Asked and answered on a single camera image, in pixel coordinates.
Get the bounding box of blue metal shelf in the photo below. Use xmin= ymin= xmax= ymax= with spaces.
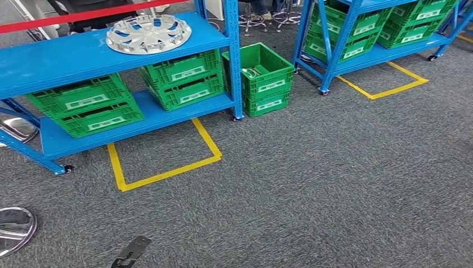
xmin=0 ymin=0 xmax=245 ymax=176
xmin=292 ymin=0 xmax=462 ymax=97
xmin=437 ymin=0 xmax=473 ymax=38

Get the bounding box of green plastic crate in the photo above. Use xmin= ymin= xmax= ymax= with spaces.
xmin=25 ymin=73 xmax=145 ymax=140
xmin=139 ymin=50 xmax=224 ymax=112
xmin=303 ymin=2 xmax=393 ymax=64
xmin=221 ymin=42 xmax=295 ymax=118
xmin=377 ymin=0 xmax=458 ymax=50

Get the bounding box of chrome stool base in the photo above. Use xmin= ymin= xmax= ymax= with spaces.
xmin=238 ymin=13 xmax=268 ymax=37
xmin=272 ymin=9 xmax=302 ymax=32

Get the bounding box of white board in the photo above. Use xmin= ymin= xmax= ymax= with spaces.
xmin=204 ymin=0 xmax=225 ymax=21

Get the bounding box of person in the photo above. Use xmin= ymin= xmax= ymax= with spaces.
xmin=238 ymin=0 xmax=283 ymax=21
xmin=47 ymin=0 xmax=138 ymax=34

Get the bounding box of silver wheel hubcap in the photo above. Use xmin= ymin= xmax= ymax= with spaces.
xmin=106 ymin=14 xmax=192 ymax=55

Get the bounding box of red barrier belt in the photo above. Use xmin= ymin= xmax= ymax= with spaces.
xmin=0 ymin=0 xmax=191 ymax=35

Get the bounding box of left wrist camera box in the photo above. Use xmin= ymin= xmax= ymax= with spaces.
xmin=110 ymin=236 xmax=152 ymax=268

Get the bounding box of chrome stanchion post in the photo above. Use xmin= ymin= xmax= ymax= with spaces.
xmin=0 ymin=207 xmax=38 ymax=259
xmin=0 ymin=113 xmax=40 ymax=149

